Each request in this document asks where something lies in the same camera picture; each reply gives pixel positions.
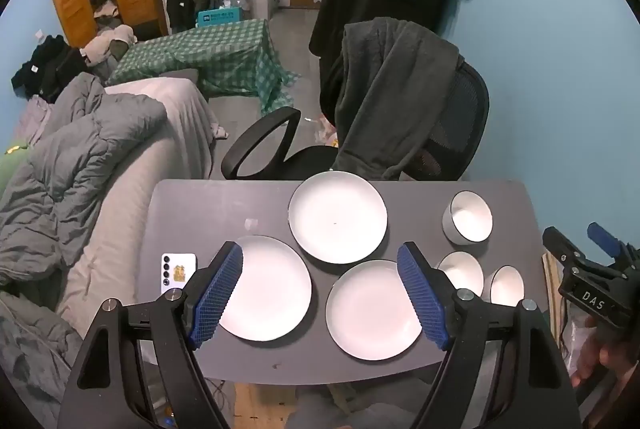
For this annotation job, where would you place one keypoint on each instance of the green checkered cloth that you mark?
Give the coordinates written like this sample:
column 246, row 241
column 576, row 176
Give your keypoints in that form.
column 220, row 54

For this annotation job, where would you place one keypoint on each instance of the crumpled grey blanket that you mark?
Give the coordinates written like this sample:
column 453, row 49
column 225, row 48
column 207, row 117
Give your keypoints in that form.
column 35, row 359

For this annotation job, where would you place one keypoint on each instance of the large white bowl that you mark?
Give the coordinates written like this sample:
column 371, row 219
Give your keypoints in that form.
column 467, row 219

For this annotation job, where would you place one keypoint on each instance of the grey duvet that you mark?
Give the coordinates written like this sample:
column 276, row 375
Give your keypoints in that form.
column 75, row 159

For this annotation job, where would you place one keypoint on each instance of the white plate with dark rim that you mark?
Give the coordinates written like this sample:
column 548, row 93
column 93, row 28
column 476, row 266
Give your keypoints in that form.
column 272, row 289
column 370, row 314
column 337, row 216

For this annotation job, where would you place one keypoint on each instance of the dark grey robe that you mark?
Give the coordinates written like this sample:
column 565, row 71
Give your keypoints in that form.
column 390, row 84

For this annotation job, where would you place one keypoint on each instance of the green pillow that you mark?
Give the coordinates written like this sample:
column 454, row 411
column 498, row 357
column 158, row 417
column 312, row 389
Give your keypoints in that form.
column 10, row 166

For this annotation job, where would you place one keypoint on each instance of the bed with grey sheet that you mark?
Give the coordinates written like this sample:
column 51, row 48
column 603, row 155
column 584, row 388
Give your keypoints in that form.
column 132, row 219

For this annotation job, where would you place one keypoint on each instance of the wooden board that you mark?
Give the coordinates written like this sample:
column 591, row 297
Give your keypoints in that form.
column 551, row 289

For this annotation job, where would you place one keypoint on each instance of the pile of black clothes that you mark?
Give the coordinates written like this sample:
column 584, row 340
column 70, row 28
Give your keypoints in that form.
column 47, row 66

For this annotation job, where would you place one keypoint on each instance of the small white bowl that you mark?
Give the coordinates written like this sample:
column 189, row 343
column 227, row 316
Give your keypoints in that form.
column 462, row 274
column 507, row 288

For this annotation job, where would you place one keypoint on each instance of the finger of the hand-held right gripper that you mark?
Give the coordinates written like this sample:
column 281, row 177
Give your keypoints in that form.
column 602, row 236
column 562, row 244

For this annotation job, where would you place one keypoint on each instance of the pile of beige clothes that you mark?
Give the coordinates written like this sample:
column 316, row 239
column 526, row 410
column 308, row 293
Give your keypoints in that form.
column 107, row 44

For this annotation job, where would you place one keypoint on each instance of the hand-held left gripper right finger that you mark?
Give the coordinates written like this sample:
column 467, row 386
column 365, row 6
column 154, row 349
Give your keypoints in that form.
column 421, row 299

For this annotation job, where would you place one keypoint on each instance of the blue plastic crate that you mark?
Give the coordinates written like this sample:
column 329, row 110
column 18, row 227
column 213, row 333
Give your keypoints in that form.
column 220, row 16

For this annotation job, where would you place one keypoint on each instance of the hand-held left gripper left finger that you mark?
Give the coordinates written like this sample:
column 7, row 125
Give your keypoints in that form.
column 215, row 296

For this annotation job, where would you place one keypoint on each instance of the white smartphone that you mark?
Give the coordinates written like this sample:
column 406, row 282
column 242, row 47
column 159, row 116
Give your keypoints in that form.
column 178, row 274

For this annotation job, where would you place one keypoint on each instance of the person's right hand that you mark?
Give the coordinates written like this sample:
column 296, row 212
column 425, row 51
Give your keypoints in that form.
column 600, row 359

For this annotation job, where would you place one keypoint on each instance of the black office chair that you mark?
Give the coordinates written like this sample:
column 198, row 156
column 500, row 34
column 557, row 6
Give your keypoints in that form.
column 455, row 124

